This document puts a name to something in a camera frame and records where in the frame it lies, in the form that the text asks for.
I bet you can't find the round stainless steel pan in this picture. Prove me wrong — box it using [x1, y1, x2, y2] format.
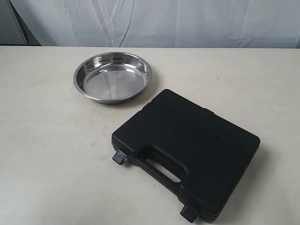
[73, 52, 153, 105]

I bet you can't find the black plastic tool case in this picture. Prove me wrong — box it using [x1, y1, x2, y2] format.
[112, 89, 260, 222]

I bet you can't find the white wrinkled backdrop cloth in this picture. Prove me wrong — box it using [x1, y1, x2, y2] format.
[12, 0, 300, 48]

